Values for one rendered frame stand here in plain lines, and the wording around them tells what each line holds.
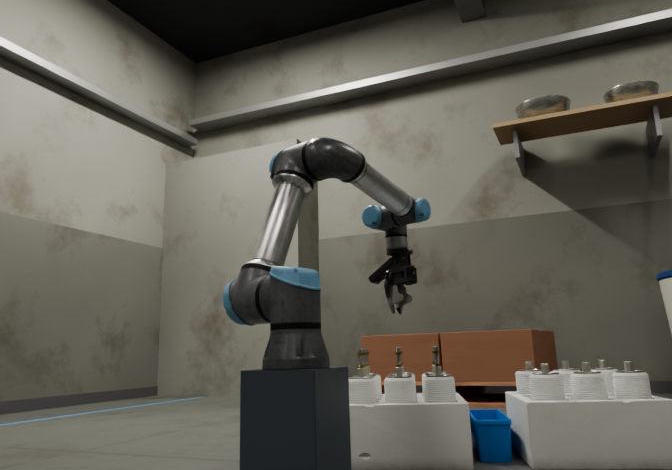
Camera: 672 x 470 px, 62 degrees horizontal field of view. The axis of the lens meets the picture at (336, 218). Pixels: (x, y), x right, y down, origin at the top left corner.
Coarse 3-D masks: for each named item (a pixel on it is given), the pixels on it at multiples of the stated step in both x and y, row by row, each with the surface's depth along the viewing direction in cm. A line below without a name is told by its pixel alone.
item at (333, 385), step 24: (264, 384) 118; (288, 384) 116; (312, 384) 114; (336, 384) 123; (240, 408) 119; (264, 408) 117; (288, 408) 115; (312, 408) 113; (336, 408) 122; (240, 432) 118; (264, 432) 116; (288, 432) 114; (312, 432) 112; (336, 432) 120; (240, 456) 117; (264, 456) 115; (288, 456) 113; (312, 456) 111; (336, 456) 119
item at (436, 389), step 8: (424, 384) 168; (432, 384) 165; (440, 384) 165; (448, 384) 165; (424, 392) 168; (432, 392) 165; (440, 392) 164; (448, 392) 164; (424, 400) 168; (432, 400) 164; (440, 400) 164; (448, 400) 164
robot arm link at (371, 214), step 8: (368, 208) 182; (376, 208) 180; (384, 208) 181; (368, 216) 182; (376, 216) 180; (384, 216) 180; (368, 224) 181; (376, 224) 180; (384, 224) 181; (392, 224) 180
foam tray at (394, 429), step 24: (360, 408) 163; (384, 408) 162; (408, 408) 162; (432, 408) 161; (456, 408) 160; (360, 432) 162; (384, 432) 161; (408, 432) 160; (432, 432) 159; (456, 432) 158; (360, 456) 161; (384, 456) 159; (408, 456) 159; (432, 456) 158; (456, 456) 157
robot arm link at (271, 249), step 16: (304, 144) 153; (272, 160) 159; (288, 160) 154; (304, 160) 151; (272, 176) 158; (288, 176) 151; (304, 176) 152; (288, 192) 150; (304, 192) 153; (272, 208) 148; (288, 208) 147; (272, 224) 144; (288, 224) 146; (272, 240) 142; (288, 240) 145; (256, 256) 140; (272, 256) 140; (240, 272) 139; (256, 272) 136; (240, 288) 134; (224, 304) 136; (240, 304) 133; (240, 320) 135; (256, 320) 132
